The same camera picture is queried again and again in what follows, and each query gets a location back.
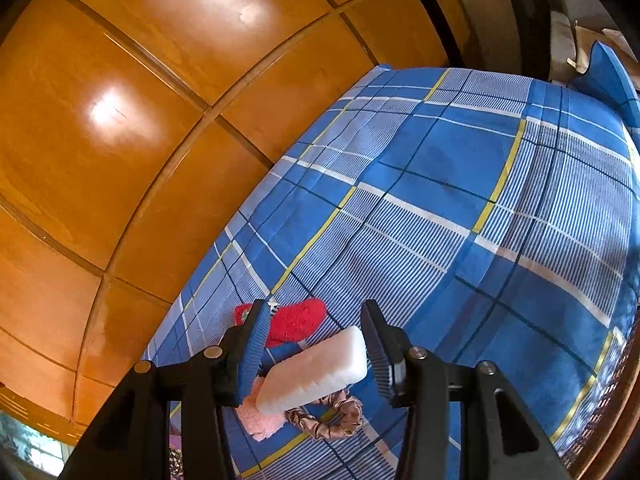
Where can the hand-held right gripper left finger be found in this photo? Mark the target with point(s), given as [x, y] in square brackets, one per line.
[255, 340]

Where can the red fluffy sock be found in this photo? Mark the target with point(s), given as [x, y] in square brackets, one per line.
[295, 322]

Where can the brown satin scrunchie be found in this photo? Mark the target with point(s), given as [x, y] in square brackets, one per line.
[345, 417]

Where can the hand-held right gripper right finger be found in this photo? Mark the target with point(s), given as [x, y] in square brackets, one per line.
[375, 340]

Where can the cardboard box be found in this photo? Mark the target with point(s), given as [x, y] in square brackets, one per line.
[570, 45]

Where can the wooden door with glass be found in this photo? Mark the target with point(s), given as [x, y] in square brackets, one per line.
[30, 450]

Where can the purple tissue carton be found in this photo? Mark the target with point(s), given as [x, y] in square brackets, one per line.
[176, 457]

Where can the blue plaid bed sheet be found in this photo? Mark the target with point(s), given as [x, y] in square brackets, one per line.
[450, 185]

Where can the blue pillow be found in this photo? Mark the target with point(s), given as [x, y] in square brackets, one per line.
[612, 80]

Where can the wooden bed frame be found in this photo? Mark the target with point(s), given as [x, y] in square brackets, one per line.
[615, 410]

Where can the white sponge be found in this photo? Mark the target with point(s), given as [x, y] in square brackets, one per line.
[310, 375]

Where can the pink fluffy sock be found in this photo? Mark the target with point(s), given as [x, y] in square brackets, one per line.
[257, 422]

